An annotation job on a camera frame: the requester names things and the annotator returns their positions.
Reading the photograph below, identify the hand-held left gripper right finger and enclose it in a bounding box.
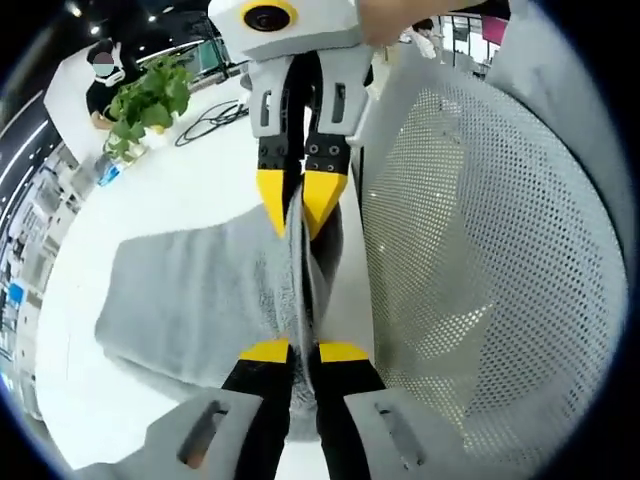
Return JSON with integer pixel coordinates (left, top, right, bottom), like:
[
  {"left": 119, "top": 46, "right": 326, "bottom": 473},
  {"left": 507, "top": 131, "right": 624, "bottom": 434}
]
[{"left": 314, "top": 341, "right": 476, "bottom": 480}]

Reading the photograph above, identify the black coiled cable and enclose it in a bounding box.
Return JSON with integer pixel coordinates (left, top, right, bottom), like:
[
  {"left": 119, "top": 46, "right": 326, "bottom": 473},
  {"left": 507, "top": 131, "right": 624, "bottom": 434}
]
[{"left": 173, "top": 98, "right": 251, "bottom": 147}]

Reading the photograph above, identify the person's right hand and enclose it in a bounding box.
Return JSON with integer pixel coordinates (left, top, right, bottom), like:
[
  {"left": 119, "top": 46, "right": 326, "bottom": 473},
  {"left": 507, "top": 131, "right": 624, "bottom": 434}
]
[{"left": 357, "top": 0, "right": 484, "bottom": 47}]

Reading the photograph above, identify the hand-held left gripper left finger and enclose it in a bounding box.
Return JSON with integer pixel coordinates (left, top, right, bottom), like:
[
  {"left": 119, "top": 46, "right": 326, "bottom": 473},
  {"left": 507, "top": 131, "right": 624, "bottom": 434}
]
[{"left": 74, "top": 338, "right": 294, "bottom": 480}]

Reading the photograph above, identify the blue packet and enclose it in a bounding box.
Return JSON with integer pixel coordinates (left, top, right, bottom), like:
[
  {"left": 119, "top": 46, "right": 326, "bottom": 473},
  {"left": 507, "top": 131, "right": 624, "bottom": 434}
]
[{"left": 96, "top": 158, "right": 125, "bottom": 187}]

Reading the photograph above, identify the white mesh basket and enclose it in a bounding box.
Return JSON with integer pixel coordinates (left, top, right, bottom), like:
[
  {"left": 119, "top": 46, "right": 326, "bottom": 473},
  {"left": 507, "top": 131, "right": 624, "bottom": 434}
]
[{"left": 349, "top": 0, "right": 632, "bottom": 480}]

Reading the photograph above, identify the green potted plant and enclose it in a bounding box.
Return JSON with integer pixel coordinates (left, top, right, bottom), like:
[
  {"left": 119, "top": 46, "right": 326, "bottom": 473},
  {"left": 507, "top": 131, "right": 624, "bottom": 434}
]
[{"left": 102, "top": 53, "right": 195, "bottom": 162}]

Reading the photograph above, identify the grey towel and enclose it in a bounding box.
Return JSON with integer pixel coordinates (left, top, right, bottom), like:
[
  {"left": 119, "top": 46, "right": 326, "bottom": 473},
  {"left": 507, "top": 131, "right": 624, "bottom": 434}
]
[{"left": 93, "top": 197, "right": 351, "bottom": 444}]

